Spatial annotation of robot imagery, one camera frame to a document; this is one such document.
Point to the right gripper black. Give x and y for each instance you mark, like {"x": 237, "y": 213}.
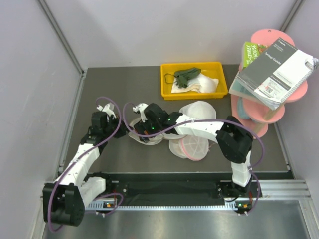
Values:
{"x": 141, "y": 128}

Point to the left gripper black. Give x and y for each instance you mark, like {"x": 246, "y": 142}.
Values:
{"x": 122, "y": 131}

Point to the dark green bra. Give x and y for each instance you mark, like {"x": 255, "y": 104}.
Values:
{"x": 183, "y": 76}

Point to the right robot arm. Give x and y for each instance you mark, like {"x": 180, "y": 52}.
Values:
{"x": 234, "y": 141}

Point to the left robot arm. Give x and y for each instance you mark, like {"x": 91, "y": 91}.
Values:
{"x": 65, "y": 199}

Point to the mesh laundry bag pink trim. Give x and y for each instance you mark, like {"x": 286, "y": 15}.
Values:
{"x": 190, "y": 147}

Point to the beige bra in tray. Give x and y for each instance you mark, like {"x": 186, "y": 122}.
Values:
{"x": 200, "y": 84}

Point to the yellow plastic tray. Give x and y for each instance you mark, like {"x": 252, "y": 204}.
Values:
{"x": 210, "y": 69}

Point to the green storey house book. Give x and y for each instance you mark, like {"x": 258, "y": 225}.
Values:
{"x": 250, "y": 52}

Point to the grey spiral setup guide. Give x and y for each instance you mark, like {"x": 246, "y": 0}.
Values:
{"x": 275, "y": 75}

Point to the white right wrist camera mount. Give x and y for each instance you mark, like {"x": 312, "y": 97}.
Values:
{"x": 139, "y": 109}

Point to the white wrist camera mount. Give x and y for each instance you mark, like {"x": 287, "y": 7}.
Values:
{"x": 108, "y": 109}
{"x": 139, "y": 109}

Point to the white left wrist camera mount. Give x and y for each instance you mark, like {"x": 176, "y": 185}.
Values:
{"x": 108, "y": 109}

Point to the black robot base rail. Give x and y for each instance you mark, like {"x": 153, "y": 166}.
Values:
{"x": 176, "y": 189}

